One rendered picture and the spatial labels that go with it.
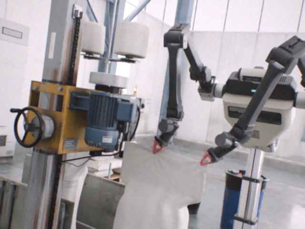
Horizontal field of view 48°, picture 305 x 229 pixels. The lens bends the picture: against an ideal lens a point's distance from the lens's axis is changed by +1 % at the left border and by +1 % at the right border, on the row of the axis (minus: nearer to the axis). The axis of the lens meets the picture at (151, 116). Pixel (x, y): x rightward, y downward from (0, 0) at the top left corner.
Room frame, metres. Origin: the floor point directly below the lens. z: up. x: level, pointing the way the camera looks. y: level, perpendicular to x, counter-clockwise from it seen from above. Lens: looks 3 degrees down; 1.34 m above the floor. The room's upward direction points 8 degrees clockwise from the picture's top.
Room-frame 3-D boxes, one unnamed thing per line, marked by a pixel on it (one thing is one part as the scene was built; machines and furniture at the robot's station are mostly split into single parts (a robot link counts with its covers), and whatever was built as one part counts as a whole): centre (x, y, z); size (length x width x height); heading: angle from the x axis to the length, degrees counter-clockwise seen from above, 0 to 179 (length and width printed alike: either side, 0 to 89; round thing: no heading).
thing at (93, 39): (1.82, 0.38, 1.61); 0.15 x 0.14 x 0.17; 60
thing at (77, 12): (1.58, 0.40, 1.68); 0.05 x 0.03 x 0.06; 150
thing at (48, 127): (1.53, 0.49, 1.14); 0.11 x 0.06 x 0.11; 60
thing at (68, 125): (1.70, 0.41, 1.18); 0.34 x 0.25 x 0.31; 150
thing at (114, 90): (1.55, 0.22, 1.35); 0.12 x 0.12 x 0.04
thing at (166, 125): (1.70, -0.10, 1.24); 0.11 x 0.09 x 0.12; 149
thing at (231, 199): (3.79, -1.16, 0.32); 0.51 x 0.48 x 0.65; 150
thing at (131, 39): (1.68, 0.15, 1.61); 0.17 x 0.17 x 0.17
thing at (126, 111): (1.54, 0.12, 1.25); 0.10 x 0.08 x 0.12; 174
